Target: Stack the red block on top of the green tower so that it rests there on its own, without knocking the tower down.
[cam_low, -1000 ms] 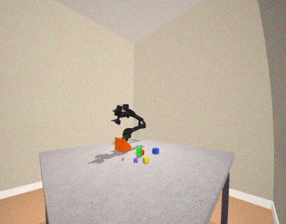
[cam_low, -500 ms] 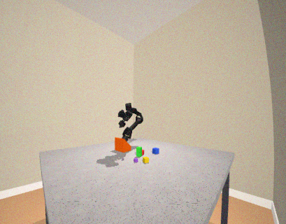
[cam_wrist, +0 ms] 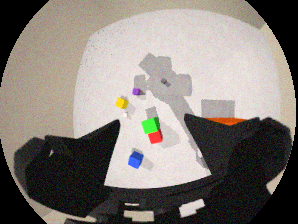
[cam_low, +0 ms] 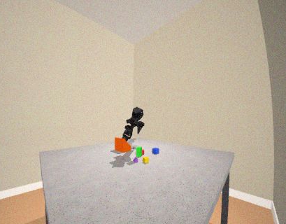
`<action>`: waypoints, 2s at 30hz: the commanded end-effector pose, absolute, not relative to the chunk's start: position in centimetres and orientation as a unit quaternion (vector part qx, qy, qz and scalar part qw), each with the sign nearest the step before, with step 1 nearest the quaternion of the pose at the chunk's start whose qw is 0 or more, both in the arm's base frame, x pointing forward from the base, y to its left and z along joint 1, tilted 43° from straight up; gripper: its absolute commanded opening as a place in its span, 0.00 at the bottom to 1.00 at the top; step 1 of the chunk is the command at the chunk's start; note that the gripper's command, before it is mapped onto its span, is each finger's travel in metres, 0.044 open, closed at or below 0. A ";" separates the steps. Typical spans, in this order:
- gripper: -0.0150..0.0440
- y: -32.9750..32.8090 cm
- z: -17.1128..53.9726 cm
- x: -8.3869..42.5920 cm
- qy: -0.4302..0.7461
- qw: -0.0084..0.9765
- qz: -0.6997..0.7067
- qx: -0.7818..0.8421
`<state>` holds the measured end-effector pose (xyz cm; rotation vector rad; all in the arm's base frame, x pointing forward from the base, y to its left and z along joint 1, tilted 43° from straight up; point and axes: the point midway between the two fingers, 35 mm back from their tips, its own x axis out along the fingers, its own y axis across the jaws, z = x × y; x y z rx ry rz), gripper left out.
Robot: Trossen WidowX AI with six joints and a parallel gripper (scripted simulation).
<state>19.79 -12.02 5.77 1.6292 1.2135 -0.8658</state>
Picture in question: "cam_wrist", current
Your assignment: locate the yellow block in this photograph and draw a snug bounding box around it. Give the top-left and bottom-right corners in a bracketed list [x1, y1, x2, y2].
[116, 97, 129, 109]

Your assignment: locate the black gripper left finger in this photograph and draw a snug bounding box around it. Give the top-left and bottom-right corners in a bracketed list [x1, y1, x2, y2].
[44, 119, 121, 185]

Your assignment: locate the purple block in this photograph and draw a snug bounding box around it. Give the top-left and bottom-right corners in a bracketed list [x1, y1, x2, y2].
[132, 88, 141, 96]

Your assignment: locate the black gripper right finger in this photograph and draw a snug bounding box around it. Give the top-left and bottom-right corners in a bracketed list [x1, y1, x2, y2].
[184, 113, 261, 173]

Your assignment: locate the blue block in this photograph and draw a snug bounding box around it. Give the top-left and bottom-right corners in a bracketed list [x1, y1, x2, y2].
[128, 151, 144, 169]

